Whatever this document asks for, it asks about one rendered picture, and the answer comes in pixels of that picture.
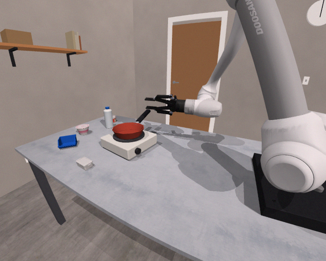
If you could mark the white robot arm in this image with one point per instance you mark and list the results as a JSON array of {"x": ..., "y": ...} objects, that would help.
[{"x": 293, "y": 139}]

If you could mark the red frying pan with black handle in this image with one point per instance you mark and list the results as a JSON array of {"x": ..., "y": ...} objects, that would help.
[{"x": 130, "y": 130}]

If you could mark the blue plastic bin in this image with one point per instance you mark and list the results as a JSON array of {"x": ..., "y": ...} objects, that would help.
[{"x": 64, "y": 141}]

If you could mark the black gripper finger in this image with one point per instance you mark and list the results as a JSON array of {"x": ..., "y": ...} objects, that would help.
[
  {"x": 159, "y": 98},
  {"x": 161, "y": 109}
]

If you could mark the white bottle with blue cap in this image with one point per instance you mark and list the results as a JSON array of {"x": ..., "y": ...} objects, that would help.
[{"x": 108, "y": 117}]

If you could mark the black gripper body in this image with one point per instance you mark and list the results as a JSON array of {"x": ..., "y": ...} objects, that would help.
[{"x": 178, "y": 105}]

